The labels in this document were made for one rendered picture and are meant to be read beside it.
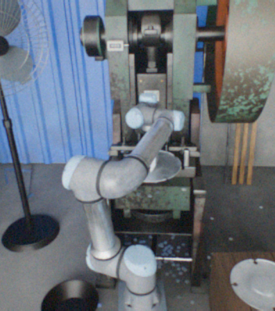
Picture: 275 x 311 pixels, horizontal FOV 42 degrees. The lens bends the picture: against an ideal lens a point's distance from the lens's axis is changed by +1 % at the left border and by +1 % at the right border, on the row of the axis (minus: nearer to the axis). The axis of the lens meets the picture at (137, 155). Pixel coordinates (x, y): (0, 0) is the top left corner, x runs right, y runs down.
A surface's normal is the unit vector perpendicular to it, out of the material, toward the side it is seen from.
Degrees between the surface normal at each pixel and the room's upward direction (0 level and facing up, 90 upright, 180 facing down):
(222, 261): 0
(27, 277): 0
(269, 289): 0
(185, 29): 90
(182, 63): 90
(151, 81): 90
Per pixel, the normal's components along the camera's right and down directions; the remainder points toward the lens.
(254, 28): -0.10, 0.29
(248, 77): -0.08, 0.66
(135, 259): 0.08, -0.86
